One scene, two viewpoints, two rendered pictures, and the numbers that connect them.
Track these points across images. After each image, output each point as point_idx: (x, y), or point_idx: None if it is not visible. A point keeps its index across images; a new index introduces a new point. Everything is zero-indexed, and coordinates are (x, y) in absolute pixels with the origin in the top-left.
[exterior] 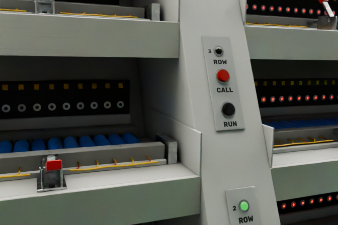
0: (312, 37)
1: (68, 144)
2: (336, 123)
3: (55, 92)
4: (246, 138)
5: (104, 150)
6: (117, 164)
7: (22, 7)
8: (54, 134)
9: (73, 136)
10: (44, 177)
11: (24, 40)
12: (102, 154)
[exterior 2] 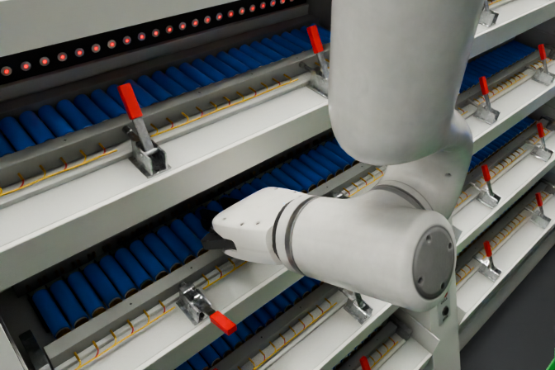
0: (476, 41)
1: (315, 168)
2: (462, 84)
3: None
4: None
5: (357, 174)
6: (363, 181)
7: (287, 71)
8: (285, 153)
9: (297, 149)
10: None
11: (324, 122)
12: (355, 177)
